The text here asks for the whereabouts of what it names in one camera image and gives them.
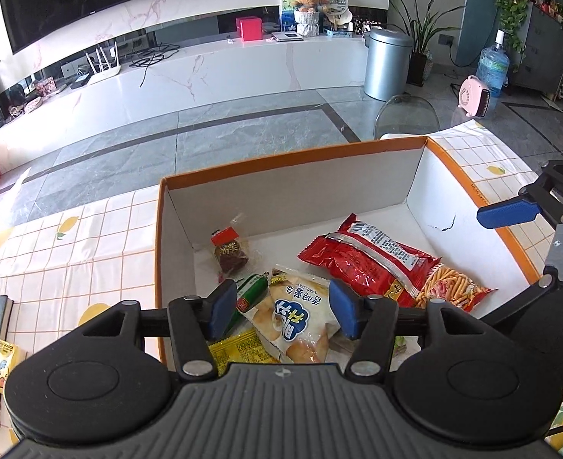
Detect blue picture board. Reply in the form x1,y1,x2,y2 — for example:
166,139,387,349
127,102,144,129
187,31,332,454
280,0,301,34

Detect silver trash can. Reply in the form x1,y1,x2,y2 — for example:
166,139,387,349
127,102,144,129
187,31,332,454
363,28,413,102

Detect dark grey cabinet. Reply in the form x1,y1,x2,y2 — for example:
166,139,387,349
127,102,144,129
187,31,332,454
518,2,563,94

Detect green sausage stick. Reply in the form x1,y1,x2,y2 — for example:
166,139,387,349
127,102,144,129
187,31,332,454
234,272,270,335

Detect white marble television cabinet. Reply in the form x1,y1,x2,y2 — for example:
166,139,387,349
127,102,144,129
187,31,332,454
0,0,392,175

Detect white router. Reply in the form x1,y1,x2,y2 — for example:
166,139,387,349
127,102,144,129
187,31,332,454
85,43,122,86

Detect black cables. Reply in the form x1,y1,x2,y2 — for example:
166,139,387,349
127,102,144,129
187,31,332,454
129,43,182,89

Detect pink box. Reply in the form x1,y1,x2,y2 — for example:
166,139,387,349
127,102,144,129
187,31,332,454
236,16,264,42

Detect tall long-leaf potted plant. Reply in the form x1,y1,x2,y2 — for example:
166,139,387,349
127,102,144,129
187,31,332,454
379,0,466,88

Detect orange cardboard box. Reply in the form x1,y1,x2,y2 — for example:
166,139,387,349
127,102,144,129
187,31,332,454
155,135,543,369

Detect teddy bear in basket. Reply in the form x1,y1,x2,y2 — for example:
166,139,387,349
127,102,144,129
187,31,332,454
292,0,321,38

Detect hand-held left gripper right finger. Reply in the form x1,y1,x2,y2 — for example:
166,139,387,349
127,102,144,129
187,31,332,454
328,278,491,378

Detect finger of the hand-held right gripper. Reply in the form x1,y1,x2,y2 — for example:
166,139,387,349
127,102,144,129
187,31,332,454
480,269,561,330
477,159,563,229

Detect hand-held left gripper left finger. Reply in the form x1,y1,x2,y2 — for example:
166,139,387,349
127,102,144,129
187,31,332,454
77,279,239,382

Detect small patterned box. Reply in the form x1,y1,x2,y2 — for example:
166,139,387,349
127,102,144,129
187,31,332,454
32,78,59,99

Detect clear brown candy packet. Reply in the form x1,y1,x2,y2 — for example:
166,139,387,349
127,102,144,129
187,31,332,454
210,213,251,283

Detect yellow tissue packet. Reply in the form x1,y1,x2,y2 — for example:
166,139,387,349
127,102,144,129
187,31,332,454
0,339,28,428

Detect round hand fan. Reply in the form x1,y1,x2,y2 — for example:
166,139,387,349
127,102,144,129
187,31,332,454
316,0,354,27

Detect clear plastic chair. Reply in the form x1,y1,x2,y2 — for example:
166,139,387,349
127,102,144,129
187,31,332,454
373,94,440,142

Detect pink heater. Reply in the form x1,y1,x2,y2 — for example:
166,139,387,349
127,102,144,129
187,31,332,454
458,75,500,118

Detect red shrimp stick packet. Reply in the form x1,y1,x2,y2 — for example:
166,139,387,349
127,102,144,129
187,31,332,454
297,213,498,316

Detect white yellow potato chip packet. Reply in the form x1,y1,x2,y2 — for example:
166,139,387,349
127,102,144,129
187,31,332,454
238,265,342,365

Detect yellow snack packet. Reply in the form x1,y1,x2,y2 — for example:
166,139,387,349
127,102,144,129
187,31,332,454
207,329,282,378

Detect blue water bottle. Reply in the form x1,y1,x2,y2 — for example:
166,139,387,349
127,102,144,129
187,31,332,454
475,29,511,101

